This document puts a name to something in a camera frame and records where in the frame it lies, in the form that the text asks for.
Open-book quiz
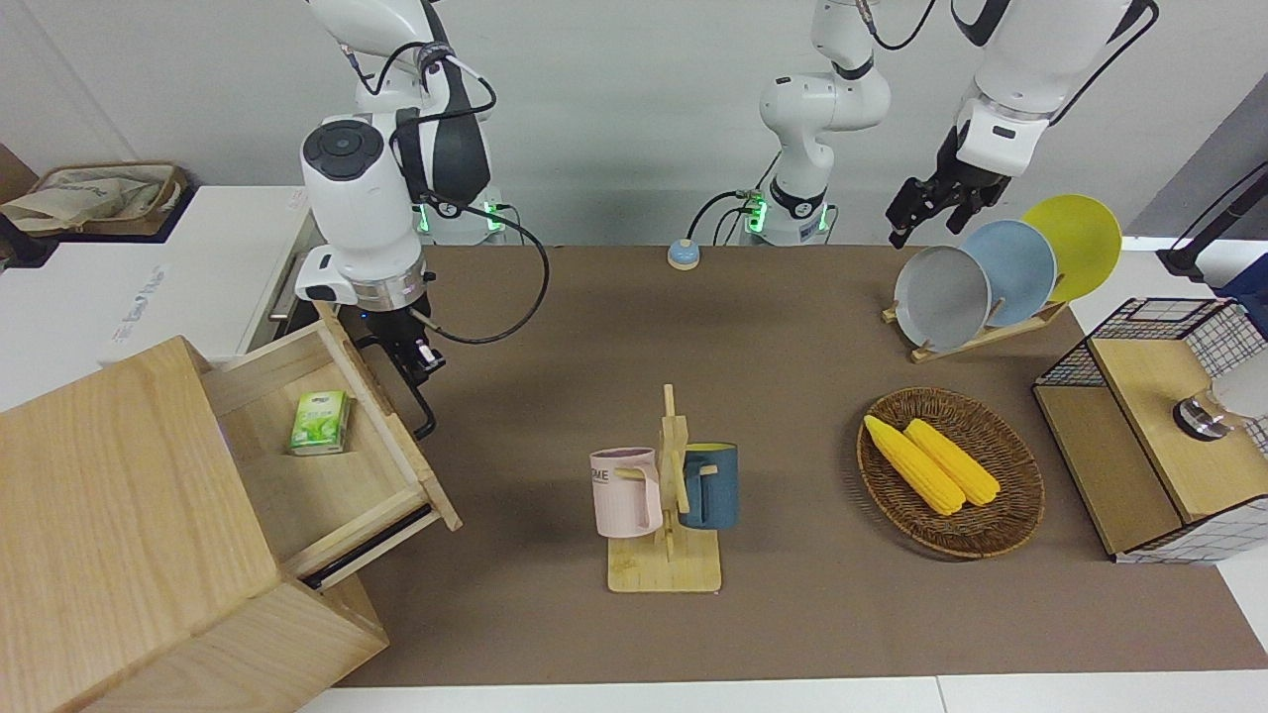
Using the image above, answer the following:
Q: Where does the grey plate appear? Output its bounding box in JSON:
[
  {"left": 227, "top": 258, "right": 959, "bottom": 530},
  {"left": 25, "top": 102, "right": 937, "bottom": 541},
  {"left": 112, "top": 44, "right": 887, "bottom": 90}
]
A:
[{"left": 894, "top": 245, "right": 993, "bottom": 353}]

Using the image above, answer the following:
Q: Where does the teal mug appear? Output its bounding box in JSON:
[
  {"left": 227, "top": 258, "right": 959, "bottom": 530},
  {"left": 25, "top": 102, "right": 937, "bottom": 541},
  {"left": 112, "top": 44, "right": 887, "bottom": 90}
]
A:
[{"left": 680, "top": 443, "right": 740, "bottom": 531}]

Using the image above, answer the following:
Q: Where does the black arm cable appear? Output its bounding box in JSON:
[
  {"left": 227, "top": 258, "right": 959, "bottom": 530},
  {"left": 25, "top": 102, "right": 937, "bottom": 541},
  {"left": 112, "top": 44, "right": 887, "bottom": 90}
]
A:
[
  {"left": 391, "top": 40, "right": 552, "bottom": 348},
  {"left": 857, "top": 0, "right": 938, "bottom": 52}
]

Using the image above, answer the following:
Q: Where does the wire grid shelf with wooden boards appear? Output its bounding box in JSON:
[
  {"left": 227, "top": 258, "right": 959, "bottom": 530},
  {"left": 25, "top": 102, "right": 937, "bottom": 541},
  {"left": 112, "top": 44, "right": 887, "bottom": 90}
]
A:
[{"left": 1032, "top": 297, "right": 1268, "bottom": 565}]

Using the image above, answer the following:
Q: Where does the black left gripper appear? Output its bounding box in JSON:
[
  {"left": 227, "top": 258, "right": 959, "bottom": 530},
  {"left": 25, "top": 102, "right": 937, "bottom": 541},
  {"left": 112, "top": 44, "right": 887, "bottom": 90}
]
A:
[{"left": 886, "top": 121, "right": 1013, "bottom": 250}]

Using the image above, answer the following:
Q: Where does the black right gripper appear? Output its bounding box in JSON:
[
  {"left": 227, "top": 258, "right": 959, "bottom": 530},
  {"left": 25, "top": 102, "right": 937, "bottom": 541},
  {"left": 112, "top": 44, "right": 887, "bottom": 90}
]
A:
[{"left": 359, "top": 297, "right": 448, "bottom": 442}]

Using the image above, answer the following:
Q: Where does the blue cloth object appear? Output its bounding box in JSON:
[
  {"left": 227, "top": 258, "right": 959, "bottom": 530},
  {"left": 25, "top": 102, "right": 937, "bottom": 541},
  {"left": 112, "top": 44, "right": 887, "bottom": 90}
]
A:
[{"left": 1220, "top": 255, "right": 1268, "bottom": 334}]

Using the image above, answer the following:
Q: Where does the yellow corn cob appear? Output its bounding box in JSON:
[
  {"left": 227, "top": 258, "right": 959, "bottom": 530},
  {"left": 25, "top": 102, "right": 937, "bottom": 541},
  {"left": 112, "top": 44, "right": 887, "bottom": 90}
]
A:
[
  {"left": 864, "top": 414, "right": 967, "bottom": 517},
  {"left": 903, "top": 418, "right": 1002, "bottom": 508}
]

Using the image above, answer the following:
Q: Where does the yellow plate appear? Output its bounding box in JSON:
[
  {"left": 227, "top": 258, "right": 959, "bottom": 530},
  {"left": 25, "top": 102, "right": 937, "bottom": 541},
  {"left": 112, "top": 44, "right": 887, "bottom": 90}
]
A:
[{"left": 1020, "top": 194, "right": 1123, "bottom": 304}]

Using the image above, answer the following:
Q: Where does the round wicker basket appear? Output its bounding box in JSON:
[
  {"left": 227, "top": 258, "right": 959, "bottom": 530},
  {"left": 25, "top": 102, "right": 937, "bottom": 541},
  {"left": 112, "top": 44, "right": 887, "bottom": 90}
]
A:
[{"left": 856, "top": 387, "right": 1046, "bottom": 560}]

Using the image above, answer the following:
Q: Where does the wooden plate rack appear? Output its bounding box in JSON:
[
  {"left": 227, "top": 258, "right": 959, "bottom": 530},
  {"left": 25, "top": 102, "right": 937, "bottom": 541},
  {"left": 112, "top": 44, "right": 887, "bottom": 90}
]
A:
[{"left": 882, "top": 297, "right": 1071, "bottom": 364}]

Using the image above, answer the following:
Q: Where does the white cylinder bottle clear base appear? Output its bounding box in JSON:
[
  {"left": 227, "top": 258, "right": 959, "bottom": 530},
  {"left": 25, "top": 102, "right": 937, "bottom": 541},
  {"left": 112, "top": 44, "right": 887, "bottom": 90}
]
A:
[{"left": 1173, "top": 371, "right": 1268, "bottom": 442}]

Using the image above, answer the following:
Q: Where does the light blue plate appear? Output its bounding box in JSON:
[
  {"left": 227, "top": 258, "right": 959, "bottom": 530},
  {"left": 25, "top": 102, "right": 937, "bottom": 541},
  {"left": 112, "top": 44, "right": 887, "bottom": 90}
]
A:
[{"left": 959, "top": 220, "right": 1058, "bottom": 328}]

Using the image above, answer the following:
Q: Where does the black base power cable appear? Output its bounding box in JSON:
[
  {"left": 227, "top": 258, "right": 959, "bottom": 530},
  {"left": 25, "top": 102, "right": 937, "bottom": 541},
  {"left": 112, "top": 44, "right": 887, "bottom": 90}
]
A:
[{"left": 687, "top": 149, "right": 786, "bottom": 249}]

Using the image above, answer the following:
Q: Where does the wooden drawer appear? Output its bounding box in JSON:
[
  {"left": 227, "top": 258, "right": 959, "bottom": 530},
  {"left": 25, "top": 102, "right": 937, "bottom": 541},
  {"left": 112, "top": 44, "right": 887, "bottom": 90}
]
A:
[{"left": 201, "top": 300, "right": 464, "bottom": 592}]

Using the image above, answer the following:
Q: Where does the beige bag in tray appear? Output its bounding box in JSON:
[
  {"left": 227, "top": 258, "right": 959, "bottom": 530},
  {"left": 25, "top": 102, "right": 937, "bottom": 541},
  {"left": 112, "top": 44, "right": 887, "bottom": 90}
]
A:
[{"left": 0, "top": 161, "right": 189, "bottom": 240}]

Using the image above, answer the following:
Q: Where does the brown table mat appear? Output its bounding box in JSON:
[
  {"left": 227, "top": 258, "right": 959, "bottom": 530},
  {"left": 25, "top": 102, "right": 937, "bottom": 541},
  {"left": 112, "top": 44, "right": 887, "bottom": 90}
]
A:
[{"left": 337, "top": 245, "right": 1268, "bottom": 687}]

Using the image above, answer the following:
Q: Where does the pink mug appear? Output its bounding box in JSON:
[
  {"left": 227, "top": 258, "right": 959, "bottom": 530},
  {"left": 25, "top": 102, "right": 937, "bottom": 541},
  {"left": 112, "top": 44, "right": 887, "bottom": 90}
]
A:
[{"left": 589, "top": 448, "right": 664, "bottom": 540}]

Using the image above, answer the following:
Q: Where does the wooden drawer cabinet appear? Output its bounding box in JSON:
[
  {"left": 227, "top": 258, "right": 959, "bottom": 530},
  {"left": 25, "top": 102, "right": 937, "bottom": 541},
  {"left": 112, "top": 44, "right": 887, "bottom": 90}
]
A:
[{"left": 0, "top": 335, "right": 389, "bottom": 713}]

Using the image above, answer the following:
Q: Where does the white oven appliance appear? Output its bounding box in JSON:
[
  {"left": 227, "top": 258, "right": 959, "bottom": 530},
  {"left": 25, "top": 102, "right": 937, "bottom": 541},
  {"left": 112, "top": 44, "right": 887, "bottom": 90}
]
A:
[{"left": 0, "top": 186, "right": 323, "bottom": 412}]

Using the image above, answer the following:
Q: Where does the wooden mug tree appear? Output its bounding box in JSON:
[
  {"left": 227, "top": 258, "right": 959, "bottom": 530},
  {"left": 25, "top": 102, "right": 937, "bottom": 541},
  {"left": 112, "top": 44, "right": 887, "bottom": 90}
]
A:
[{"left": 607, "top": 384, "right": 722, "bottom": 594}]

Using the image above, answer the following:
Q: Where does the green tissue pack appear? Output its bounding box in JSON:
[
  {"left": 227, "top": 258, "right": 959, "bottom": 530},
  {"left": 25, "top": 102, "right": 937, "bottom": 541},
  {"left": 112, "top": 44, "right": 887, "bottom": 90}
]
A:
[{"left": 288, "top": 389, "right": 352, "bottom": 457}]

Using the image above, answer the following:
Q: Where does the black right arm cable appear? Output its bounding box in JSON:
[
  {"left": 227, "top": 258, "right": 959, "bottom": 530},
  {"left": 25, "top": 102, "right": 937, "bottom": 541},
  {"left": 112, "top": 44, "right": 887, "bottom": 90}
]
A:
[{"left": 391, "top": 40, "right": 552, "bottom": 348}]

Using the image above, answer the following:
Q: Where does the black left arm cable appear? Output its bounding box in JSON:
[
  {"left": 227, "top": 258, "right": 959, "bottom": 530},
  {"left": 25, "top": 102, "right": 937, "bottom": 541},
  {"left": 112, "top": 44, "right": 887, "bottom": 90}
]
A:
[{"left": 857, "top": 0, "right": 938, "bottom": 52}]

